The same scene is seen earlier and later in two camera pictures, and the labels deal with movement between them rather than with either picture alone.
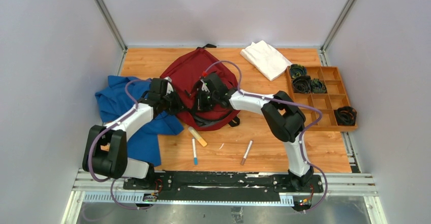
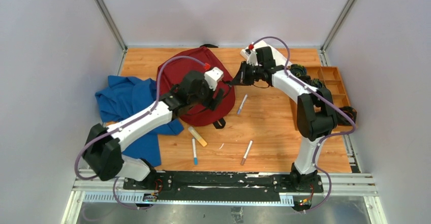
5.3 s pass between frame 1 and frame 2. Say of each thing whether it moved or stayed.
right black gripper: moved
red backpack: moved
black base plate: stayed
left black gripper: moved
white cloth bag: stayed
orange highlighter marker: stayed
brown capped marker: stayed
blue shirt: stayed
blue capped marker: stayed
